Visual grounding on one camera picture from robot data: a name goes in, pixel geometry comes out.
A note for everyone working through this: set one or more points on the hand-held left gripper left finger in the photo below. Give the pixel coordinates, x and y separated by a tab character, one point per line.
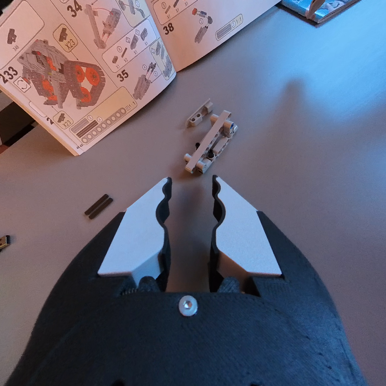
135	241

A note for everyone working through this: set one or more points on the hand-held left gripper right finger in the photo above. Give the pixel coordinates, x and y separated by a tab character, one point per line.
245	241

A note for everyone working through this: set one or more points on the grey toy brick assembly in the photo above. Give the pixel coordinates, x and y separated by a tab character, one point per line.
208	141

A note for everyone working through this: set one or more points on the small grey toy beam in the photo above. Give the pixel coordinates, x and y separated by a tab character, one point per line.
312	10

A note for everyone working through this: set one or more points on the black toy axle rod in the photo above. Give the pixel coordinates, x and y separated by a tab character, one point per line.
96	204
101	208

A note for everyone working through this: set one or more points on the black usb plug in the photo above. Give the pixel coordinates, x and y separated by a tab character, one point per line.
5	242

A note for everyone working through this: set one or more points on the grey angled toy brick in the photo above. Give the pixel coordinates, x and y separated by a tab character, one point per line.
194	120

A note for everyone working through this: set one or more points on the open building instruction booklet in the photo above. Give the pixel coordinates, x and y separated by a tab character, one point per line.
90	45

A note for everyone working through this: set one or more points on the blue building booklet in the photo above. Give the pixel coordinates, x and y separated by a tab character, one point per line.
337	9

